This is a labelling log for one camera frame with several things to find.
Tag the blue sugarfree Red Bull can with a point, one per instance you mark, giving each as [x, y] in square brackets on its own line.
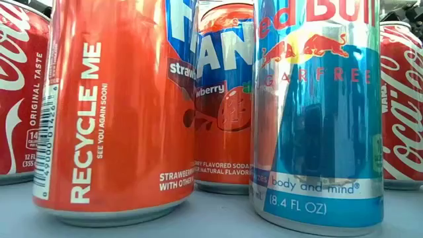
[317, 132]

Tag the red Star Wars Coca-Cola can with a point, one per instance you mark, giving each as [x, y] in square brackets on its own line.
[403, 115]

